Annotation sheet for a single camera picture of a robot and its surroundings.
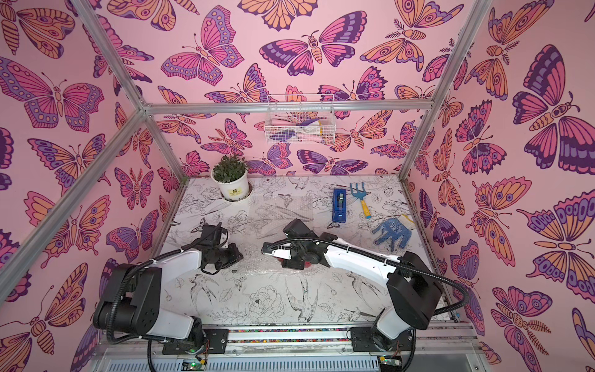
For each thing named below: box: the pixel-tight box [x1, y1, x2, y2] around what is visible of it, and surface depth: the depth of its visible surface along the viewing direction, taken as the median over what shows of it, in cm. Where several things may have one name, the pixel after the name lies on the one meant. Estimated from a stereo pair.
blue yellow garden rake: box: [349, 182, 372, 220], surface depth 115 cm
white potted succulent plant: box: [210, 154, 250, 201], surface depth 104 cm
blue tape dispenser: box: [332, 188, 348, 224], surface depth 105 cm
